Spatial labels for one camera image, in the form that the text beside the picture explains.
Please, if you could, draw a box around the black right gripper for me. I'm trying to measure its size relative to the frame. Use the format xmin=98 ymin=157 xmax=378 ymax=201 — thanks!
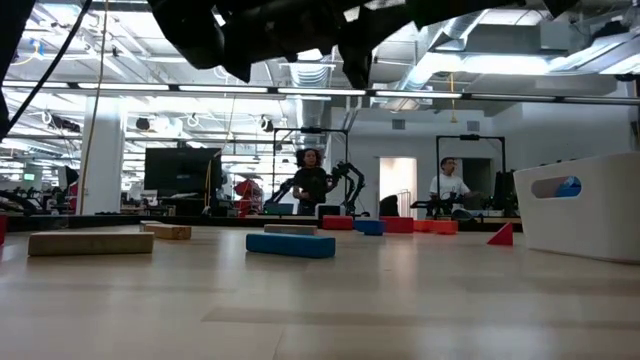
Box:
xmin=249 ymin=0 xmax=416 ymax=91

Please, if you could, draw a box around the small blue studded block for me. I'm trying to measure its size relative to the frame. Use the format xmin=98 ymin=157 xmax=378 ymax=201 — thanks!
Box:
xmin=353 ymin=219 xmax=387 ymax=237

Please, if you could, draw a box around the blue smooth block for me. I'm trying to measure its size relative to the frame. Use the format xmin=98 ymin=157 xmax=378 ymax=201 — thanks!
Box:
xmin=245 ymin=232 xmax=337 ymax=260

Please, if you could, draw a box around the red triangular block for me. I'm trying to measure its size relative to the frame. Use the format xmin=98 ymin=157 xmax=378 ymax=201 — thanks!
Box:
xmin=485 ymin=221 xmax=515 ymax=247

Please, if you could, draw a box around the person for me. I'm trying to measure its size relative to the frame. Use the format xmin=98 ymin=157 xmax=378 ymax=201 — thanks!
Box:
xmin=427 ymin=156 xmax=474 ymax=217
xmin=291 ymin=147 xmax=334 ymax=217

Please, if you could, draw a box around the black monitor screen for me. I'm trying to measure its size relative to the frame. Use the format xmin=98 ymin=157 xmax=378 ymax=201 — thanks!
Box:
xmin=143 ymin=146 xmax=223 ymax=197

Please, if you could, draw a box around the black chair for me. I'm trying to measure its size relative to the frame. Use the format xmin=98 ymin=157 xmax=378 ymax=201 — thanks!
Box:
xmin=378 ymin=194 xmax=402 ymax=218

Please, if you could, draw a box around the small red smooth block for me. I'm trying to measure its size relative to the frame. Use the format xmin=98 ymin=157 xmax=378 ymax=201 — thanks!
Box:
xmin=322 ymin=215 xmax=355 ymax=232

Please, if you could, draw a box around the white building column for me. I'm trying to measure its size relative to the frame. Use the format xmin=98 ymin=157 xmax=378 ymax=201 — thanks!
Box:
xmin=78 ymin=94 xmax=126 ymax=216

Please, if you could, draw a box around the red machine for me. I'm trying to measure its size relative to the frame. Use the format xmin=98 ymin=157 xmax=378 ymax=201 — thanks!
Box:
xmin=233 ymin=178 xmax=265 ymax=217

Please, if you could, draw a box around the silver ceiling duct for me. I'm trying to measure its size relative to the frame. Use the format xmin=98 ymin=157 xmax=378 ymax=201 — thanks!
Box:
xmin=287 ymin=52 xmax=335 ymax=91

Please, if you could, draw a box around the yellow cable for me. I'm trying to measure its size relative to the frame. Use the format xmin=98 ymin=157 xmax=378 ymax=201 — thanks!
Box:
xmin=76 ymin=0 xmax=110 ymax=217

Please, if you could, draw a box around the thin black cable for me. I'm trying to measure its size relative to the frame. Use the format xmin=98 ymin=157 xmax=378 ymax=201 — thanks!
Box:
xmin=3 ymin=0 xmax=95 ymax=132

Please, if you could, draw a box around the white plastic bin with handles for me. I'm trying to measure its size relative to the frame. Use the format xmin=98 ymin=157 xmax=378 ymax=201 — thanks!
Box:
xmin=513 ymin=152 xmax=640 ymax=265

